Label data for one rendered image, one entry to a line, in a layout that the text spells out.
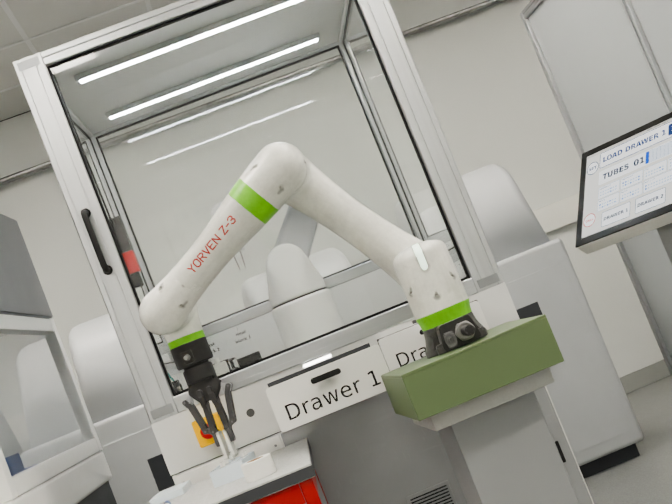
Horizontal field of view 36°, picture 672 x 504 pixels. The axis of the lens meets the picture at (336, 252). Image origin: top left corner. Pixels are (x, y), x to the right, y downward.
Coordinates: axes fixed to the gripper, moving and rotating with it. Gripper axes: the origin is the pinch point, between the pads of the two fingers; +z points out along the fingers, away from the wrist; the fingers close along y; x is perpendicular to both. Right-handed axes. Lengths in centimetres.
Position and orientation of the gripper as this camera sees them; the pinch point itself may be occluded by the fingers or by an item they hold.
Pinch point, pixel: (226, 443)
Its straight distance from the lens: 259.3
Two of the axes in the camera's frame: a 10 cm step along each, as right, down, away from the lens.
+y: 9.2, -3.8, -1.3
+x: 1.4, 0.1, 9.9
